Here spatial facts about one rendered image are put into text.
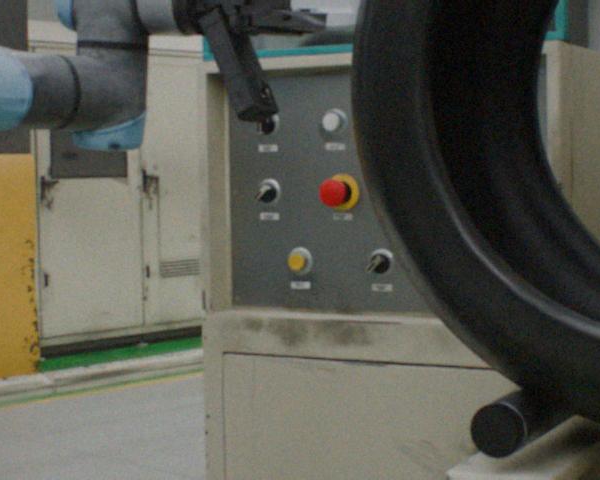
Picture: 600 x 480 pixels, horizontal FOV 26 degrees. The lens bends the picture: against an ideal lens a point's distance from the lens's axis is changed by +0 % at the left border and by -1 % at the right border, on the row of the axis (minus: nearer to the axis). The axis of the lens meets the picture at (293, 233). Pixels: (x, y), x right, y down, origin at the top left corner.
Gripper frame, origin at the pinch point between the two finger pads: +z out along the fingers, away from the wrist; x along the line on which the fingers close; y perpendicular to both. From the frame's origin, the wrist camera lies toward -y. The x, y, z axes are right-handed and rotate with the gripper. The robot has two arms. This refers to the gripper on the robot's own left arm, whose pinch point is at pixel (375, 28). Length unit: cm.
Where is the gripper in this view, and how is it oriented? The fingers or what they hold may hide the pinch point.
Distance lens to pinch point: 120.3
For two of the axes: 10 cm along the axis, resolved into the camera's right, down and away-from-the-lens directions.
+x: 4.8, -0.5, 8.8
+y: 0.8, -9.9, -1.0
